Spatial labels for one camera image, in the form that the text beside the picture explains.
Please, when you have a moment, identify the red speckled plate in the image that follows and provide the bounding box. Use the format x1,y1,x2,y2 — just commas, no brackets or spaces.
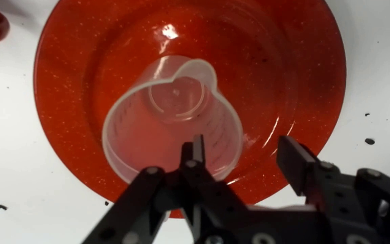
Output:
34,0,347,219

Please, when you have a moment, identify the clear plastic measuring jar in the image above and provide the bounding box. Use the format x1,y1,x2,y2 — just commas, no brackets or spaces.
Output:
102,55,244,185

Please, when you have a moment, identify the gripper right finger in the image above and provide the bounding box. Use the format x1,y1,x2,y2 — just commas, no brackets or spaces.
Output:
276,136,390,244

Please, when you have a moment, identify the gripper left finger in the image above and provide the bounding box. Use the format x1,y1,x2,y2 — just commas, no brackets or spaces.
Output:
82,135,250,244

